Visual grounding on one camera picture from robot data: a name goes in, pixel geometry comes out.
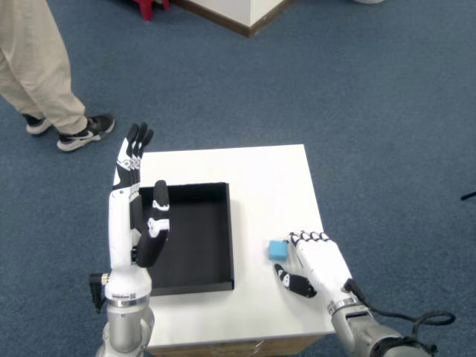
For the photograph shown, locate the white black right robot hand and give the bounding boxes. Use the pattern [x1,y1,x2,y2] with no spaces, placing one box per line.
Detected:
[274,230,360,310]

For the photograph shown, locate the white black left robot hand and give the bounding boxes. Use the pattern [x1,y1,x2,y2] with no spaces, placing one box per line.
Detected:
[103,122,172,306]

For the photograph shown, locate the blue foam cube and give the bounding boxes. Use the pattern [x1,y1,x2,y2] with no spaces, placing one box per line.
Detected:
[268,239,289,263]

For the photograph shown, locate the black shallow open box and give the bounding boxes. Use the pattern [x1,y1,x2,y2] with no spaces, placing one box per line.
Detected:
[137,181,236,298]

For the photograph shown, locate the black white sneaker with swoosh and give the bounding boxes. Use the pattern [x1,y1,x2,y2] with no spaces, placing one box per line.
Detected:
[56,114,116,152]

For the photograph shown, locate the wooden table base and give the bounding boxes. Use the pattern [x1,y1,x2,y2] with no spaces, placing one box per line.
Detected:
[146,333,323,357]

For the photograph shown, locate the beige trousers of person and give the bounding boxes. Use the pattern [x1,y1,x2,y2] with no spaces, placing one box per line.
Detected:
[0,0,89,135]

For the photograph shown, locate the red plastic object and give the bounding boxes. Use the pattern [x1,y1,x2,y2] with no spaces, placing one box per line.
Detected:
[128,0,173,22]

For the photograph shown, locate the white plinth with brown base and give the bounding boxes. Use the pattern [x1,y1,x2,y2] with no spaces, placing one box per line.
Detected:
[177,0,298,39]

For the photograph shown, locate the black left wrist cable plug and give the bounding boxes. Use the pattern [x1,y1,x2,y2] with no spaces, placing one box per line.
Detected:
[88,272,113,315]

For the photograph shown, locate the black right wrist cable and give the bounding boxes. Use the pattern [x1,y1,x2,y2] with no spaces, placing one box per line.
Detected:
[341,277,457,351]

